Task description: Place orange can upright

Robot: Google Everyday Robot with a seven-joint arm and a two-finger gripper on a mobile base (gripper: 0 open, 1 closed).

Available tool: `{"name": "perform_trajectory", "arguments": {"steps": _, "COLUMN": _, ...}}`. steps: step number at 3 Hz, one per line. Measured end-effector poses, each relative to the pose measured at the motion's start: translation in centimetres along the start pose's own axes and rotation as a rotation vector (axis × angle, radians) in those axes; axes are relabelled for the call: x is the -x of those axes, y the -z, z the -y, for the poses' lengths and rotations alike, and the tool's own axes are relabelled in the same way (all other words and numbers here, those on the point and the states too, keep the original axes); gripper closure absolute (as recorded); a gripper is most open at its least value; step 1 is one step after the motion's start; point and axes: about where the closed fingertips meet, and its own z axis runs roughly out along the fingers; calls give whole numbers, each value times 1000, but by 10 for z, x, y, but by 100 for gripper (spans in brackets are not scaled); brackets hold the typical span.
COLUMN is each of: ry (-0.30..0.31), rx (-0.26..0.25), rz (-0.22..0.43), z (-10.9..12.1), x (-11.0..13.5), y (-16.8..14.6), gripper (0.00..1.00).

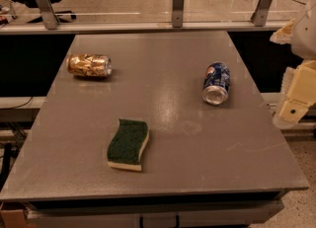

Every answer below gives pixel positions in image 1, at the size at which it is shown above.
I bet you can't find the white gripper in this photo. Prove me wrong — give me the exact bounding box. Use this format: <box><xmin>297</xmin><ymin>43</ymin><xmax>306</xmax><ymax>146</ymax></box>
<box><xmin>270</xmin><ymin>0</ymin><xmax>316</xmax><ymax>123</ymax></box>

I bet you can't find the orange soda can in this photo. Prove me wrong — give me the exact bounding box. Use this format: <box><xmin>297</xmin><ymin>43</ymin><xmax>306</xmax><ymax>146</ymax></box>
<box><xmin>66</xmin><ymin>54</ymin><xmax>112</xmax><ymax>78</ymax></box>

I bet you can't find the blue soda can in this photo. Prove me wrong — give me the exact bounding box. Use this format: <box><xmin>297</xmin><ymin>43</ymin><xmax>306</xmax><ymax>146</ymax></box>
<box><xmin>202</xmin><ymin>62</ymin><xmax>230</xmax><ymax>106</ymax></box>

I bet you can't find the green and yellow sponge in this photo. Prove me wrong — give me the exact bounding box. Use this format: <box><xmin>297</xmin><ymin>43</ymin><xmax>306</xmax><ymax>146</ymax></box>
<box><xmin>107</xmin><ymin>118</ymin><xmax>149</xmax><ymax>172</ymax></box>

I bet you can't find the right metal bracket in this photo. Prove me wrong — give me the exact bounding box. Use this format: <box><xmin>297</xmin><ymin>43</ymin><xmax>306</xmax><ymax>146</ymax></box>
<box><xmin>251</xmin><ymin>0</ymin><xmax>273</xmax><ymax>27</ymax></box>

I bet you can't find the metal bracket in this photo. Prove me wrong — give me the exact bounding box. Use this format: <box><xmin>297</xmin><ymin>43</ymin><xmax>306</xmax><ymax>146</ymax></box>
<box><xmin>172</xmin><ymin>0</ymin><xmax>185</xmax><ymax>28</ymax></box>
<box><xmin>36</xmin><ymin>0</ymin><xmax>59</xmax><ymax>30</ymax></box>
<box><xmin>251</xmin><ymin>0</ymin><xmax>273</xmax><ymax>27</ymax></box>

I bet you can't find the middle metal bracket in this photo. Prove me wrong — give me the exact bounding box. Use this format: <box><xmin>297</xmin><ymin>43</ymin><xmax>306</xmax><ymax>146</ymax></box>
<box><xmin>172</xmin><ymin>0</ymin><xmax>185</xmax><ymax>28</ymax></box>

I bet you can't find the left metal bracket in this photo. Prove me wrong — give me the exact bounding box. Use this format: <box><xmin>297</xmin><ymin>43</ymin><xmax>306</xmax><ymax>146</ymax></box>
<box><xmin>36</xmin><ymin>0</ymin><xmax>59</xmax><ymax>30</ymax></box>

